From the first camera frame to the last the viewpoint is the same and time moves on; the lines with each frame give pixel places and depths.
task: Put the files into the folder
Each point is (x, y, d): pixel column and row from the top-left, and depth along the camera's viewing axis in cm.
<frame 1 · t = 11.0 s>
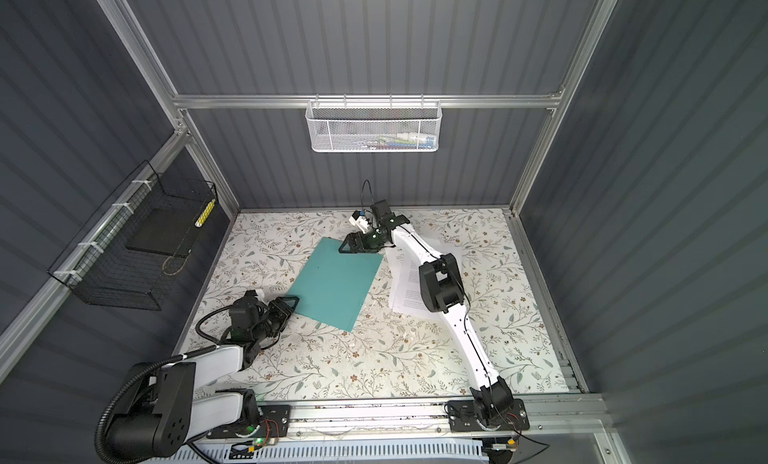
left hand: (295, 302, 90), fingers open
right hand: (350, 252, 102), fingers open
teal file folder: (332, 286, 102), on the table
printed white paper sheet: (405, 283, 102), on the table
yellow marker in basket: (205, 213, 84), point 28 cm above the table

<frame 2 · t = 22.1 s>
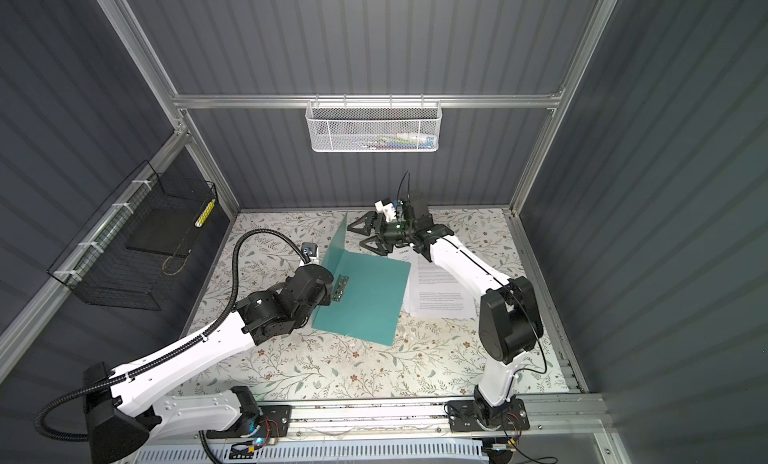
left hand: (321, 276, 75), fingers closed
right hand: (355, 240, 78), fingers open
printed white paper sheet: (430, 292, 99), on the table
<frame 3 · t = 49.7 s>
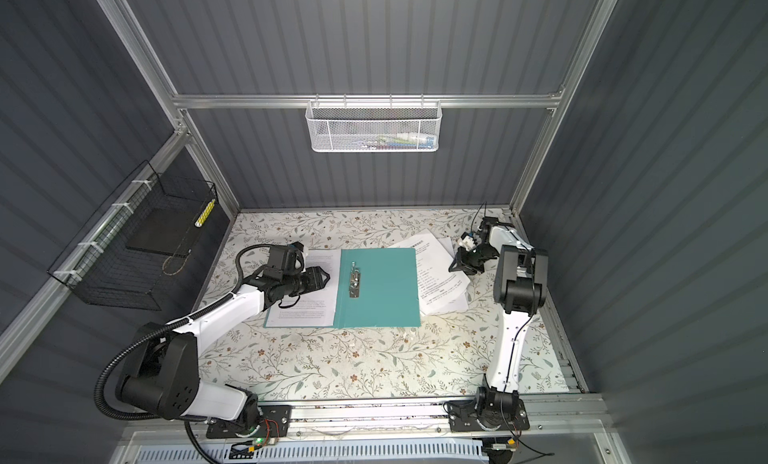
left hand: (323, 277, 90), fingers open
right hand: (458, 271, 102), fingers open
teal file folder: (374, 287, 101), on the table
silver metal folder clip: (354, 286, 99), point 2 cm above the table
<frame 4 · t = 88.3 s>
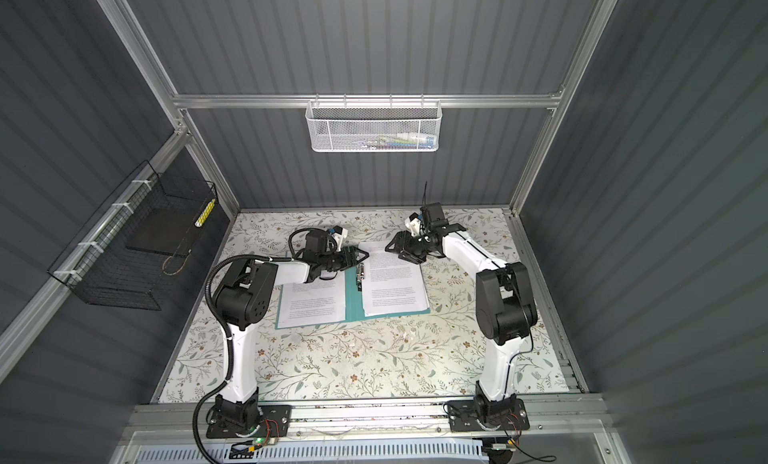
left hand: (364, 256, 102), fingers open
right hand: (394, 253, 92), fingers open
teal file folder: (355, 303, 96), on the table
silver metal folder clip: (360, 277, 102), on the table
white paper sheet underneath: (391, 284, 101), on the table
